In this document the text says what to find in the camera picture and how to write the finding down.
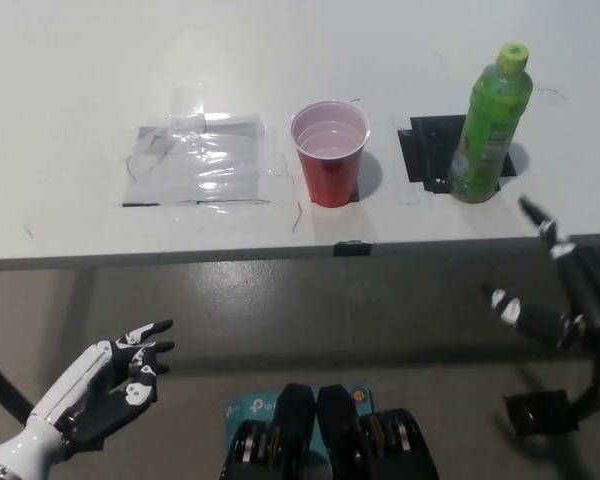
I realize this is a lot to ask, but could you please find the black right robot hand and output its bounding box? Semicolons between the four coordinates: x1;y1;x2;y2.
481;196;600;394

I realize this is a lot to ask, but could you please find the white and black left hand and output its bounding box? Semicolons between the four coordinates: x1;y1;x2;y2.
0;319;175;476

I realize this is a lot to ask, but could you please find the green plastic bottle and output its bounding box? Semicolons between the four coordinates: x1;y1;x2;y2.
448;43;535;204

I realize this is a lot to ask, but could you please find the red plastic cup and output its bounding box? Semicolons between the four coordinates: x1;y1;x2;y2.
289;100;372;207

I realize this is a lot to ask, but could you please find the black table leg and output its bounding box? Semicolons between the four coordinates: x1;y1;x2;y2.
0;347;36;421

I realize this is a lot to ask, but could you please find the black floor pad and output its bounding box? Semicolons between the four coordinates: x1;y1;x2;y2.
503;388;579;437

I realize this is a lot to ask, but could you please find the teal tp-link box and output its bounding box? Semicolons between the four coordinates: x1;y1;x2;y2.
224;384;376;451

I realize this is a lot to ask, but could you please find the black tape square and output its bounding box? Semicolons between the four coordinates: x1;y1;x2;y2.
397;115;519;195

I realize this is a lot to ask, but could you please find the clear plastic sheet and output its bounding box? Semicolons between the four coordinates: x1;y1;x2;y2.
122;85;269;207

